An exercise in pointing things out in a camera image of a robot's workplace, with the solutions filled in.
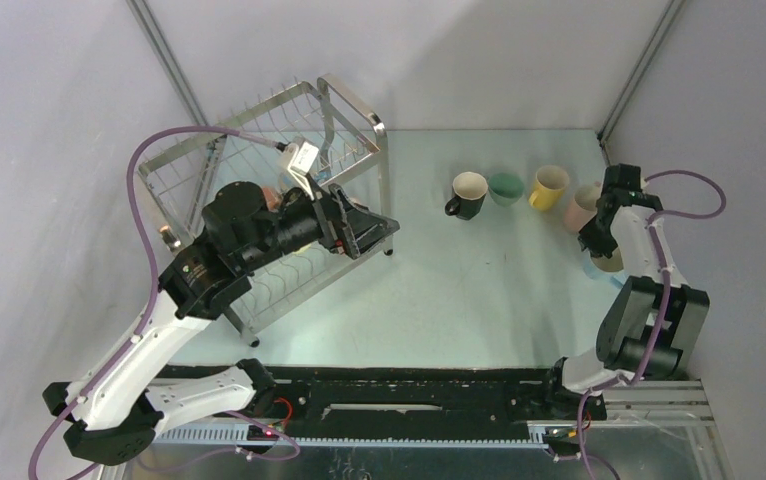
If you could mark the steel two-tier dish rack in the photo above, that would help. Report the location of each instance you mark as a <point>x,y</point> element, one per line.
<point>181,179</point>

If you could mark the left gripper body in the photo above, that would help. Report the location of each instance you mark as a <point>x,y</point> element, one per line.
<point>294,228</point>

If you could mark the mint green mug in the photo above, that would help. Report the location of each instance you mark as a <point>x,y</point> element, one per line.
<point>505,189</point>

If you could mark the black mug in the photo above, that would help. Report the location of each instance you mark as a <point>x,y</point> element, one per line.
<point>469,192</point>

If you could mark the pink faceted mug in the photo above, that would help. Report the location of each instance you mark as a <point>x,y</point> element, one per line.
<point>582,207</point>

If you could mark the orange-red cup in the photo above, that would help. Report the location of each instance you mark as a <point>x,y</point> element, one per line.
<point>272,197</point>

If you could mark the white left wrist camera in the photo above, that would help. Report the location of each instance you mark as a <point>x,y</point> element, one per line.
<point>297,159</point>

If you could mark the yellow mug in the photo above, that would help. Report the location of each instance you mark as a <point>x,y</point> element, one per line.
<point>550,183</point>

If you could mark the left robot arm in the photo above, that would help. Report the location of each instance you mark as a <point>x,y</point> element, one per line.
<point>115,412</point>

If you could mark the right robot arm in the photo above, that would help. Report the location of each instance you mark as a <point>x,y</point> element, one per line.
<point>652,326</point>

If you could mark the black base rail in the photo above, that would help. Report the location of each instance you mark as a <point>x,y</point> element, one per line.
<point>419,404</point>

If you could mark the light blue mug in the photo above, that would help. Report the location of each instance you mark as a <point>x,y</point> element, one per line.
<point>609,269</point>

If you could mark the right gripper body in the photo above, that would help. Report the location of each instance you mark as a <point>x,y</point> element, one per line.
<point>598,239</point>

